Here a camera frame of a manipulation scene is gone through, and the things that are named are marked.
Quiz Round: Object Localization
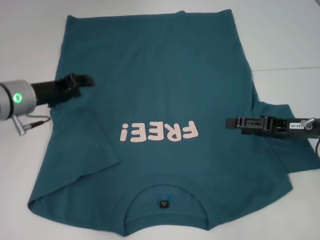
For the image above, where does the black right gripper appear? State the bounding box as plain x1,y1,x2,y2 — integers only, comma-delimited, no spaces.
225,114,320,140

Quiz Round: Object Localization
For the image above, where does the right arm cable with plug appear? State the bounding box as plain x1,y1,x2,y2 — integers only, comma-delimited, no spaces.
300,117,320,159

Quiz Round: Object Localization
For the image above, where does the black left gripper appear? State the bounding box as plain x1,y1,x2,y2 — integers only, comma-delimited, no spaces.
31,74,96,108

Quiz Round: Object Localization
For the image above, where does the blue t-shirt with pink print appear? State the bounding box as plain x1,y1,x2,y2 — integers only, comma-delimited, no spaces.
26,9,320,238

